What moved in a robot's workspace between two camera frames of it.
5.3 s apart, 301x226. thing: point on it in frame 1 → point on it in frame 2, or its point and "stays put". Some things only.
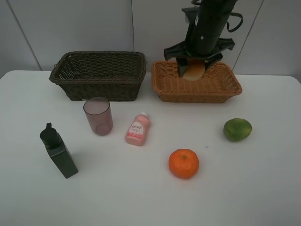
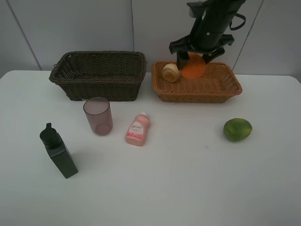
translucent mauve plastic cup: [99, 111] stays put
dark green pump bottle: [58, 150] stays put
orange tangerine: [183, 163] → [195, 67]
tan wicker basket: [219, 84] stays put
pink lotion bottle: [137, 131] stays put
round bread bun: [195, 70] → [170, 73]
